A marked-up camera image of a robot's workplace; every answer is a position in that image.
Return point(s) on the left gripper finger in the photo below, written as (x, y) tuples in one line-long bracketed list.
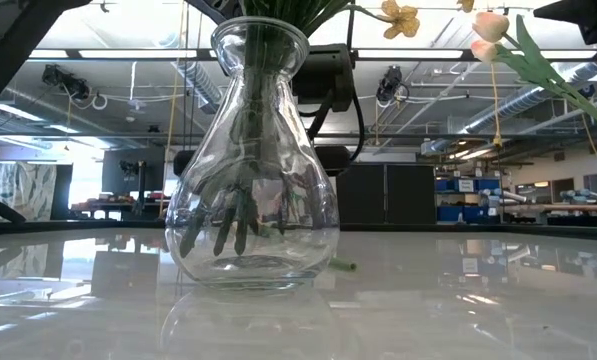
[(334, 159), (182, 162)]

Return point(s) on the black cabinet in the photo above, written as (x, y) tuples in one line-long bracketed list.
[(410, 195)]

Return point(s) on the black ceiling-mounted device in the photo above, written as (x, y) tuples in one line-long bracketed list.
[(65, 80), (389, 82)]

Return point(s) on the long silver ventilation duct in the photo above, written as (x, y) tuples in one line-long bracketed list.
[(518, 102)]

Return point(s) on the ceiling light strip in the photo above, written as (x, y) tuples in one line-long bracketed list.
[(48, 53), (138, 53), (573, 54), (408, 53)]

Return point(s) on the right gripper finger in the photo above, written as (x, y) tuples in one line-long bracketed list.
[(585, 15)]

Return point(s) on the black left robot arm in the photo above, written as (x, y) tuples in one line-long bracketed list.
[(8, 50)]

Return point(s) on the clear round-bellied glass vase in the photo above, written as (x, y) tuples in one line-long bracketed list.
[(288, 150)]

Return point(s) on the black metal table frame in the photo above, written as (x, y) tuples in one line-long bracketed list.
[(453, 230)]

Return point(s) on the blue storage bins shelf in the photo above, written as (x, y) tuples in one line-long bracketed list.
[(448, 214)]

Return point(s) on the leaf-patterned curtain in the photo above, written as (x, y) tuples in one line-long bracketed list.
[(28, 185)]

